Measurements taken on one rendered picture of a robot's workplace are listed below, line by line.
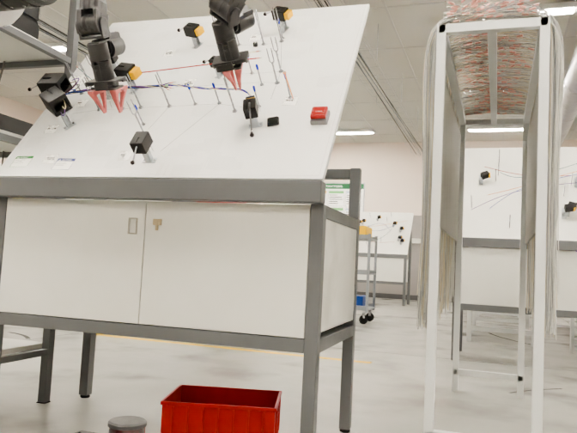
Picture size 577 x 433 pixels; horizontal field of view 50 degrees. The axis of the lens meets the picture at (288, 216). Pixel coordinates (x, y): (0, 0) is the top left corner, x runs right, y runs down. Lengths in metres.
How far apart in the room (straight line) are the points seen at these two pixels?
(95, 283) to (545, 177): 1.47
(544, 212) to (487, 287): 2.54
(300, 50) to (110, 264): 1.05
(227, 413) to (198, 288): 0.46
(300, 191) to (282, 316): 0.38
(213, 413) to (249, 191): 0.77
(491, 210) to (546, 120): 2.75
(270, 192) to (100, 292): 0.67
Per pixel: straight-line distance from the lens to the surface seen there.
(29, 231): 2.29
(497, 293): 4.56
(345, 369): 2.39
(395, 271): 10.68
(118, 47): 1.93
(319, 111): 2.00
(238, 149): 1.98
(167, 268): 1.99
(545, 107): 2.11
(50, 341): 2.75
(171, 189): 1.96
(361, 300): 6.85
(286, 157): 1.90
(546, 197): 2.05
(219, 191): 1.88
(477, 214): 4.77
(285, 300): 1.84
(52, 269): 2.22
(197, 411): 2.16
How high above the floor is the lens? 0.62
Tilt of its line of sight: 4 degrees up
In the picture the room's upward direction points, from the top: 3 degrees clockwise
